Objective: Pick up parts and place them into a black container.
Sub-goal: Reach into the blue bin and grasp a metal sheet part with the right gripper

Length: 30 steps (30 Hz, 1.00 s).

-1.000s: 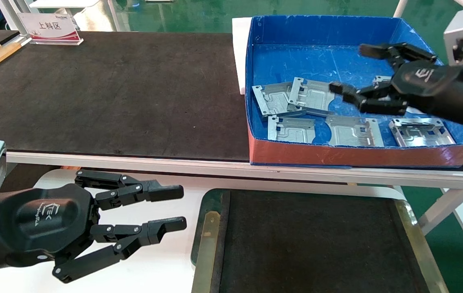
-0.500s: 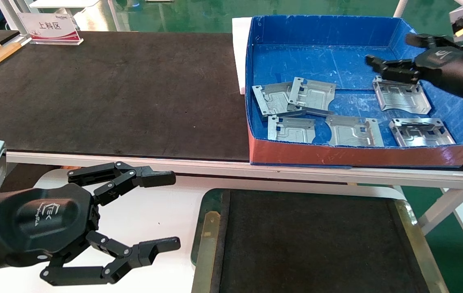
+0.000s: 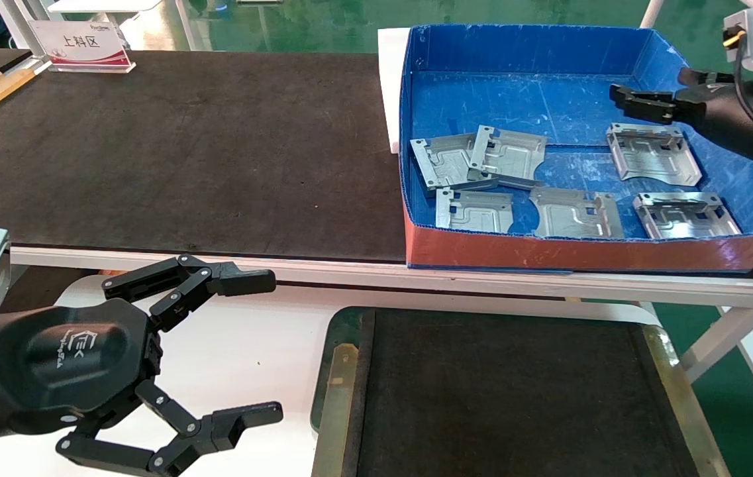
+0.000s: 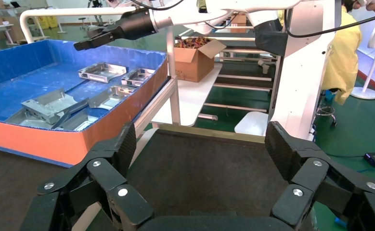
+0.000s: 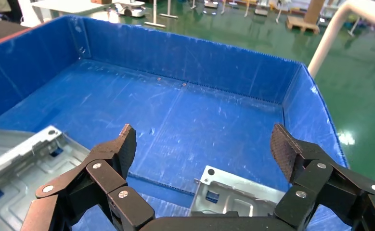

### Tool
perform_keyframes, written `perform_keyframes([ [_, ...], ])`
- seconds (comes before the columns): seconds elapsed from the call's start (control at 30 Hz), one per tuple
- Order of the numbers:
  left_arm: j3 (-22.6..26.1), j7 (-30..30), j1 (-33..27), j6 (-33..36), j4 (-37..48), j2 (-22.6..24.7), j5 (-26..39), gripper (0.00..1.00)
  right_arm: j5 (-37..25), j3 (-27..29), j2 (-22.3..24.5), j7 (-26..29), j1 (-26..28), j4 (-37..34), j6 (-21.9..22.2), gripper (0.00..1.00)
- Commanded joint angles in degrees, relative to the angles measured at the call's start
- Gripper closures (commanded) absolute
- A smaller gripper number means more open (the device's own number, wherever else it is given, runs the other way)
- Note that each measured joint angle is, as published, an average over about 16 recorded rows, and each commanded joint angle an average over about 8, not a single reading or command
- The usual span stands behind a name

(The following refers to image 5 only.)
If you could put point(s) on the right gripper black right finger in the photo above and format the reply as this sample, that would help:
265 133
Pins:
318 181

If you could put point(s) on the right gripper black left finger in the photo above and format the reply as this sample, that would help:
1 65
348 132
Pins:
107 178

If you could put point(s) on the blue corrugated plastic box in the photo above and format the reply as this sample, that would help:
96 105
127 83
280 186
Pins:
190 121

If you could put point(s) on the white metal pipe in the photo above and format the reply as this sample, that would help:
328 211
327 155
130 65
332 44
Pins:
330 35

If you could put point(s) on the wooden pallet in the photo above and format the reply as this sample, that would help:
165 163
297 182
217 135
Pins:
302 25

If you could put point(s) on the white mobile machine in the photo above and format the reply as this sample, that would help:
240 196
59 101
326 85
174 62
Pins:
131 9

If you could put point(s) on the brown cardboard box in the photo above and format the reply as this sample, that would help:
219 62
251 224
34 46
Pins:
314 9

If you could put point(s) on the white table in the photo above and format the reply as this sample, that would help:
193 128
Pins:
66 5

